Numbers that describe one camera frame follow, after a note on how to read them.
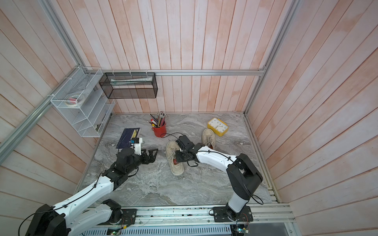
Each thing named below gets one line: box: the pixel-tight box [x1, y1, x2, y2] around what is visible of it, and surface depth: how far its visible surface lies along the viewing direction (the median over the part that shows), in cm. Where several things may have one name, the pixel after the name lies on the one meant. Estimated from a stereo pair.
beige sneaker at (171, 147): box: [165, 140, 185, 176], surface depth 87 cm
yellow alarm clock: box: [207, 117, 229, 137], surface depth 110 cm
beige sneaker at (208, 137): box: [201, 127, 216, 150], surface depth 103 cm
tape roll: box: [64, 94, 84, 107], surface depth 74 cm
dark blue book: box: [115, 127, 140, 149], surface depth 107 cm
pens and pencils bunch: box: [148, 111, 166, 128], surface depth 100 cm
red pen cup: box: [151, 121, 167, 139], surface depth 108 cm
